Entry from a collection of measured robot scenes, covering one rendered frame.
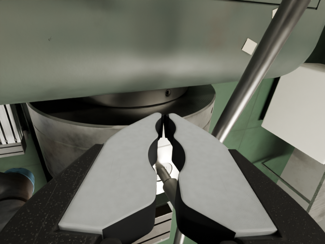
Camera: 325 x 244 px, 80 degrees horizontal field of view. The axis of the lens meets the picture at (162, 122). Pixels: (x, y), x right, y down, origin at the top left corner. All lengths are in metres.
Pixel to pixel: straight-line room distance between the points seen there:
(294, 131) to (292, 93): 0.38
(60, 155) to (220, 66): 0.23
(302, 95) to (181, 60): 2.13
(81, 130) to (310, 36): 0.29
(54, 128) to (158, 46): 0.16
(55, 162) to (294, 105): 2.22
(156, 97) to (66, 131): 0.12
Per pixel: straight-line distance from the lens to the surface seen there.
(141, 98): 0.26
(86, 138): 0.24
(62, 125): 0.25
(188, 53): 0.19
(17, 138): 1.43
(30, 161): 1.81
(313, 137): 2.29
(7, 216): 0.53
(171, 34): 0.18
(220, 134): 0.16
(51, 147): 0.30
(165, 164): 0.28
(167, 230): 1.00
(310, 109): 2.27
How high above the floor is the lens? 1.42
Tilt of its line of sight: 52 degrees down
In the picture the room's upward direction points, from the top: 140 degrees clockwise
